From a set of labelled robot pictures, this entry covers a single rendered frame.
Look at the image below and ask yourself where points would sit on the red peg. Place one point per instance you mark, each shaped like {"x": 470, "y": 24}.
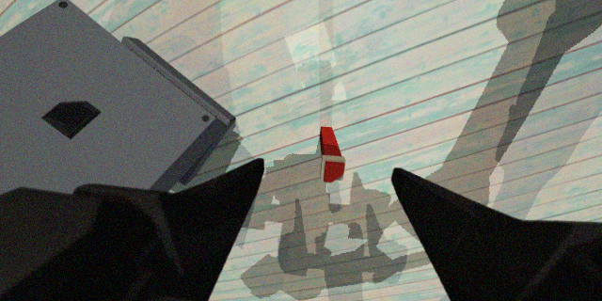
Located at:
{"x": 333, "y": 163}

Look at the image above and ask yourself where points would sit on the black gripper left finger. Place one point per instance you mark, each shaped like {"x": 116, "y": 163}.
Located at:
{"x": 198, "y": 226}

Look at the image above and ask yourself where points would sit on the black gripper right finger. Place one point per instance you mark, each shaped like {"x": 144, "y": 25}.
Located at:
{"x": 481, "y": 254}

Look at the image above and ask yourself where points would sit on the grey sloped panel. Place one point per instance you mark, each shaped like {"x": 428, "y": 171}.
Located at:
{"x": 77, "y": 106}

